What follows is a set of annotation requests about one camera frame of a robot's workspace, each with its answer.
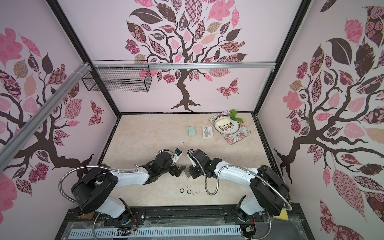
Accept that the clear plastic ring bag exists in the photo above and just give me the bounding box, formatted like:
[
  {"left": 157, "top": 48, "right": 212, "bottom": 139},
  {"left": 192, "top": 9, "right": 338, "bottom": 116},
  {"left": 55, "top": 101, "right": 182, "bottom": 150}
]
[{"left": 202, "top": 127, "right": 213, "bottom": 139}]

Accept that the mint green box lid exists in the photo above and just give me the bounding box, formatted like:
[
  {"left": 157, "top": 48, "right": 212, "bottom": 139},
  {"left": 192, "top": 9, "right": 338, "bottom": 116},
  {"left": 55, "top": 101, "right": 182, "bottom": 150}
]
[{"left": 188, "top": 126, "right": 196, "bottom": 137}]

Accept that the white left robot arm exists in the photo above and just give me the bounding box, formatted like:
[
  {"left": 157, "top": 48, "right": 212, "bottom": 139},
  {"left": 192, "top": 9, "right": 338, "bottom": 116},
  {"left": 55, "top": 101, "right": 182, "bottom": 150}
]
[{"left": 71, "top": 149, "right": 186, "bottom": 219}]

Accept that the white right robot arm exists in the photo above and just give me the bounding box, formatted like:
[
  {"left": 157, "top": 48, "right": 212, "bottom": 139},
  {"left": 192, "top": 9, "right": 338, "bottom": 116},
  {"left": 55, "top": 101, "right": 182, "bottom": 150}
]
[{"left": 188, "top": 149, "right": 293, "bottom": 216}]

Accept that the white toy radish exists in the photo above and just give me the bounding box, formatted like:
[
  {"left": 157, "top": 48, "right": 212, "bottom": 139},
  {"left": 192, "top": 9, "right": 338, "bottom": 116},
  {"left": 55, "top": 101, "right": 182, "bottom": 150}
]
[{"left": 216, "top": 109, "right": 244, "bottom": 127}]

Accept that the white round printed plate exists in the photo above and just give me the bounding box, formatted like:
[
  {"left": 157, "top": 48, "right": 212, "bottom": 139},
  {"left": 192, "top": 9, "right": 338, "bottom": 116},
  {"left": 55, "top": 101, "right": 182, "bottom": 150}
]
[{"left": 214, "top": 116, "right": 241, "bottom": 135}]

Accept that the yellow sponge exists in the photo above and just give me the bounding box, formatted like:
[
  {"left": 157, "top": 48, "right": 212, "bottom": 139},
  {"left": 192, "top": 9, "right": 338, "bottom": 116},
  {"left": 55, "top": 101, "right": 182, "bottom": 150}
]
[{"left": 274, "top": 209, "right": 289, "bottom": 221}]

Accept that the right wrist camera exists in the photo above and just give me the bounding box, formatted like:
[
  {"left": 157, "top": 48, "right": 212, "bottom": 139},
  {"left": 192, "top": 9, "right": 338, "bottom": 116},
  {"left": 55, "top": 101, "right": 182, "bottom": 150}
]
[{"left": 187, "top": 149, "right": 206, "bottom": 167}]

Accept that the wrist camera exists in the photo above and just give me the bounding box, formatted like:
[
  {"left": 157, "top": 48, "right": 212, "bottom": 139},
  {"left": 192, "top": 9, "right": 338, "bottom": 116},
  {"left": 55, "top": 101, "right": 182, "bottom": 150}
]
[
  {"left": 174, "top": 148, "right": 183, "bottom": 162},
  {"left": 187, "top": 149, "right": 206, "bottom": 167}
]

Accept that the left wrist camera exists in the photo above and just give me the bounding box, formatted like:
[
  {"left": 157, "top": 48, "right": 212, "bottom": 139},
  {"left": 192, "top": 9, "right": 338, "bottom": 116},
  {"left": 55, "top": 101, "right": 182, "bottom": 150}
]
[{"left": 174, "top": 148, "right": 183, "bottom": 162}]

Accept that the right metal conduit cable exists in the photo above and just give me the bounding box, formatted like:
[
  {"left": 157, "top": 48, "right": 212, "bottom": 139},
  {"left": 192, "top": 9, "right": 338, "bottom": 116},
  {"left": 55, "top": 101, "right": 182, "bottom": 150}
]
[{"left": 188, "top": 149, "right": 293, "bottom": 240}]

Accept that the metal conduit cable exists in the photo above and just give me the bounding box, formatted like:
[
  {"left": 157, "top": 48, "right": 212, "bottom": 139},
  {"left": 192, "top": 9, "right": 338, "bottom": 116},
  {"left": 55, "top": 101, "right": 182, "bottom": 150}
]
[
  {"left": 58, "top": 149, "right": 178, "bottom": 240},
  {"left": 188, "top": 149, "right": 293, "bottom": 240}
]

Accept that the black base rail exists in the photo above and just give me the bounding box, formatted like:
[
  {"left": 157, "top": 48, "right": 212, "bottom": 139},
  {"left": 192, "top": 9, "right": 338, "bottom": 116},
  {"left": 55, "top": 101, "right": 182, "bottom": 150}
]
[{"left": 101, "top": 203, "right": 271, "bottom": 229}]

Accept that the white slotted cable duct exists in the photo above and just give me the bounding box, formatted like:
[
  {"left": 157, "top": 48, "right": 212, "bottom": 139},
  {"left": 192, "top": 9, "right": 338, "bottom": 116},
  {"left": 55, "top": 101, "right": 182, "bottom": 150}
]
[{"left": 63, "top": 225, "right": 242, "bottom": 240}]

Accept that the left metal conduit cable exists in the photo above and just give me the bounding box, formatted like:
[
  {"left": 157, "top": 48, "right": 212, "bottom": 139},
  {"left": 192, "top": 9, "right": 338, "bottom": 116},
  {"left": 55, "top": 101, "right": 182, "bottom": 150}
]
[{"left": 58, "top": 149, "right": 178, "bottom": 240}]

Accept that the black wire basket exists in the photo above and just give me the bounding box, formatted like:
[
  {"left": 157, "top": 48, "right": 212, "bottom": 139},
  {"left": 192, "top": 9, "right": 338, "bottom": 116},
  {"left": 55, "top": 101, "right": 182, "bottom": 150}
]
[{"left": 82, "top": 60, "right": 153, "bottom": 93}]

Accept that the rear aluminium rail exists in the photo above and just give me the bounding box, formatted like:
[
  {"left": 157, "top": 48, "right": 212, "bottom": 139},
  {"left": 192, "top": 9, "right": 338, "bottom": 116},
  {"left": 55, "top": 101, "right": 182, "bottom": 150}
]
[{"left": 93, "top": 62, "right": 276, "bottom": 70}]

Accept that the aluminium rail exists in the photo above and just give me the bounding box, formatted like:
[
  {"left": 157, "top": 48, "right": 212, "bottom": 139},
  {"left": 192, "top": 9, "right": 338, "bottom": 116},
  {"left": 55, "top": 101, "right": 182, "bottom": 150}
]
[
  {"left": 93, "top": 62, "right": 276, "bottom": 70},
  {"left": 1, "top": 62, "right": 91, "bottom": 172}
]

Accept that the left aluminium rail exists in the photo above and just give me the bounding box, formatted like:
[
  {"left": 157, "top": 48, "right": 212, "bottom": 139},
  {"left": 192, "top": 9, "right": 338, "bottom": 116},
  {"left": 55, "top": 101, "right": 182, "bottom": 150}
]
[{"left": 1, "top": 62, "right": 91, "bottom": 172}]

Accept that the black corner frame post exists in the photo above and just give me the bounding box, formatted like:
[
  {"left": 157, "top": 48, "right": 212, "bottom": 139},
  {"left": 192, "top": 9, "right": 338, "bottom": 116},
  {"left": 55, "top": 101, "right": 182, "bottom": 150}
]
[{"left": 253, "top": 0, "right": 313, "bottom": 116}]

